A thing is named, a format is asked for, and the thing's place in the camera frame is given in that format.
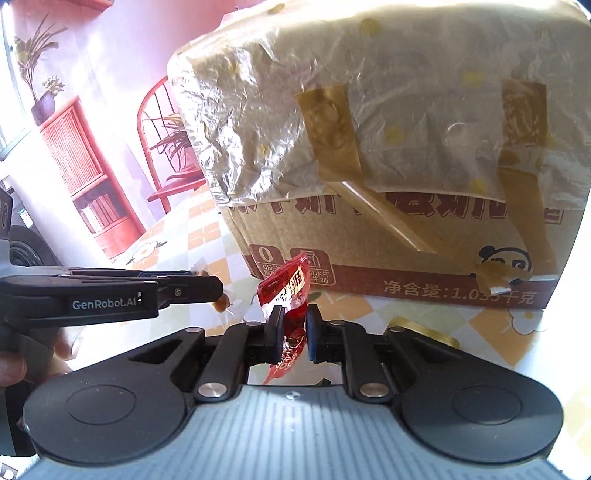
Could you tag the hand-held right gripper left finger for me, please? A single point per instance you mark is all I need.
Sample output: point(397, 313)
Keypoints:
point(277, 330)

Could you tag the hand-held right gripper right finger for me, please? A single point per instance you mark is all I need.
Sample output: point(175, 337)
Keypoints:
point(315, 330)

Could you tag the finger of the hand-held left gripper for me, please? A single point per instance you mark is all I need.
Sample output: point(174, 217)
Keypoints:
point(189, 291)
point(138, 272)

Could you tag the clear snack packet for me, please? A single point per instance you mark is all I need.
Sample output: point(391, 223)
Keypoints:
point(224, 302)

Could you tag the red snack packet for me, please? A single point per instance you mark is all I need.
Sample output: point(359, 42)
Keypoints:
point(288, 286)

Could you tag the plastic-lined cardboard box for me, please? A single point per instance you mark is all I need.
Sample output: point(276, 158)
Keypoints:
point(392, 138)

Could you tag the person's left hand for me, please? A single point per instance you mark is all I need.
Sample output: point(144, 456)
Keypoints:
point(67, 346)

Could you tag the dark grey appliance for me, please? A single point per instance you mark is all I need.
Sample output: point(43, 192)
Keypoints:
point(25, 247)

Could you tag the printed room wall backdrop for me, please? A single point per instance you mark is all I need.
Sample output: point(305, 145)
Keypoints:
point(92, 115)

